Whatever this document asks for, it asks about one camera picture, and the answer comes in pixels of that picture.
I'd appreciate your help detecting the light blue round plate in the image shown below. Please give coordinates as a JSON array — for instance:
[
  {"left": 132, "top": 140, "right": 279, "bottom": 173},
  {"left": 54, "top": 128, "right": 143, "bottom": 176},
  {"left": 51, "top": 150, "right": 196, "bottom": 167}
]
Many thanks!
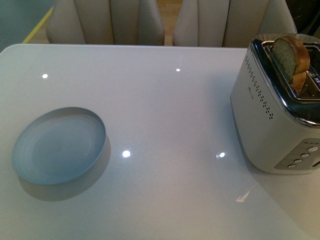
[{"left": 12, "top": 107, "right": 107, "bottom": 185}]

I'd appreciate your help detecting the brown bread slice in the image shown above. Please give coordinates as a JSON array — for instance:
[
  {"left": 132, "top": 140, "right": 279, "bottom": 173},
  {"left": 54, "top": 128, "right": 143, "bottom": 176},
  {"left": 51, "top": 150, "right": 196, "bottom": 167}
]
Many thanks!
[{"left": 271, "top": 35, "right": 310, "bottom": 94}]

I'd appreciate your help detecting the beige left chair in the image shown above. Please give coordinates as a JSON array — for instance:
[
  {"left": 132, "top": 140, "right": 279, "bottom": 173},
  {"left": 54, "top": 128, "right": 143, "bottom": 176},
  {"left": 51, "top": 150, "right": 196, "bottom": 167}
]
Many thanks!
[{"left": 46, "top": 0, "right": 165, "bottom": 46}]

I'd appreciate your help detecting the beige chair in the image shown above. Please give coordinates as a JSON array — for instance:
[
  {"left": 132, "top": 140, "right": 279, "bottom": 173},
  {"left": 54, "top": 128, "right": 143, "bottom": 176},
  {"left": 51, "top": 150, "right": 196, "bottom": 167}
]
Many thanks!
[
  {"left": 172, "top": 0, "right": 297, "bottom": 48},
  {"left": 46, "top": 0, "right": 165, "bottom": 46}
]

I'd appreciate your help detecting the beige right chair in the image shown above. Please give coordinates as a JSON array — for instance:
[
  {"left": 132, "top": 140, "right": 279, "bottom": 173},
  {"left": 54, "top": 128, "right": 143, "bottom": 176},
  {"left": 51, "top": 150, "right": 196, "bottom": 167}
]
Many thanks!
[{"left": 172, "top": 0, "right": 297, "bottom": 48}]

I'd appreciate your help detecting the white chrome toaster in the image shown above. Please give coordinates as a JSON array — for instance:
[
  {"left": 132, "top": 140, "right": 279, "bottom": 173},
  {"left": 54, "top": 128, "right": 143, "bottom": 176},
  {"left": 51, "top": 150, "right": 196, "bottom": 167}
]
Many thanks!
[{"left": 230, "top": 34, "right": 320, "bottom": 175}]

